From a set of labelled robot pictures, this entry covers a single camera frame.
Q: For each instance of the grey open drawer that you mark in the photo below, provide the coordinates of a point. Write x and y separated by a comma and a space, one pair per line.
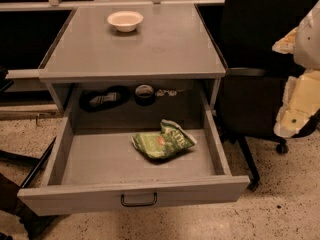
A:
94, 162

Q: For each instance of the black tape roll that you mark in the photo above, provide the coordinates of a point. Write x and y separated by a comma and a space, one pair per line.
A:
144, 95

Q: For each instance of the grey cabinet counter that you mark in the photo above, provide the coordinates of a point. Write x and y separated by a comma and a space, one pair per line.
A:
170, 43

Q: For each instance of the white bowl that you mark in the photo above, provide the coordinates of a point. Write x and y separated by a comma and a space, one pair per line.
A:
125, 21

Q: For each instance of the green jalapeno chip bag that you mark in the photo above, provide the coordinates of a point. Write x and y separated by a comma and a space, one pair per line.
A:
171, 140

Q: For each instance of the small metal clips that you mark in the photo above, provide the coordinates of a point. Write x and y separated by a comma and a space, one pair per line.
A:
167, 92

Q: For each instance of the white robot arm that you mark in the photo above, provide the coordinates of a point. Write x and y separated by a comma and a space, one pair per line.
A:
307, 43

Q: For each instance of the black drawer handle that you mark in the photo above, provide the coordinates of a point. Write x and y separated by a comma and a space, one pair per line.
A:
134, 201

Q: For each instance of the black office chair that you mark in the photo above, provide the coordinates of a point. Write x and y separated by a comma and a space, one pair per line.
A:
250, 94

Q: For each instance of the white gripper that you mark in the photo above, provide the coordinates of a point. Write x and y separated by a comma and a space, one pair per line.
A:
309, 40

